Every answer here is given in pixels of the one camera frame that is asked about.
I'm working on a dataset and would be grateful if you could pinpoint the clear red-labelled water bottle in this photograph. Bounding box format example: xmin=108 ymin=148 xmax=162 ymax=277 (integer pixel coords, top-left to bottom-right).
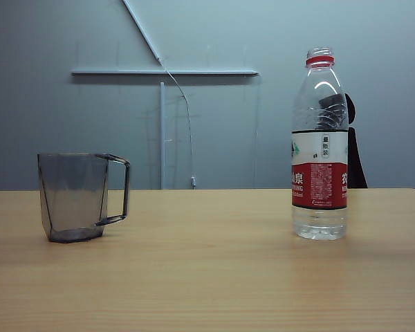
xmin=290 ymin=46 xmax=350 ymax=241

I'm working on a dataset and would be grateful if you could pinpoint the transparent grey faceted mug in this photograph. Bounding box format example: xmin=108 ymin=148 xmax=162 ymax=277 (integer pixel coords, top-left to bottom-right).
xmin=37 ymin=153 xmax=131 ymax=243

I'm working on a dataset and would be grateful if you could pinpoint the black office chair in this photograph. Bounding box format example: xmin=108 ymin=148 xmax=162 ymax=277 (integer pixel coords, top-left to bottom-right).
xmin=317 ymin=92 xmax=369 ymax=190

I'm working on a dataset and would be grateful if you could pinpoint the white cable with connector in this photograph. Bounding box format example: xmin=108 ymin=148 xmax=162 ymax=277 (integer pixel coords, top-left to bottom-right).
xmin=160 ymin=58 xmax=197 ymax=190

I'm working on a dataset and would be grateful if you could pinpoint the vertical white wall rail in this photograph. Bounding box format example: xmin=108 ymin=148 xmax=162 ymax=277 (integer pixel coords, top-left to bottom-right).
xmin=158 ymin=81 xmax=167 ymax=190

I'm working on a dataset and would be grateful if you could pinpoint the horizontal white wall rail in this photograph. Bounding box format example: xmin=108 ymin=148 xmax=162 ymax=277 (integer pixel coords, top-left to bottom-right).
xmin=71 ymin=68 xmax=260 ymax=77

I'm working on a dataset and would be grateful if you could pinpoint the diagonal white wall rail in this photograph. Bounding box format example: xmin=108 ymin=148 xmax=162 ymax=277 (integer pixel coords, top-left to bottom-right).
xmin=121 ymin=0 xmax=165 ymax=65

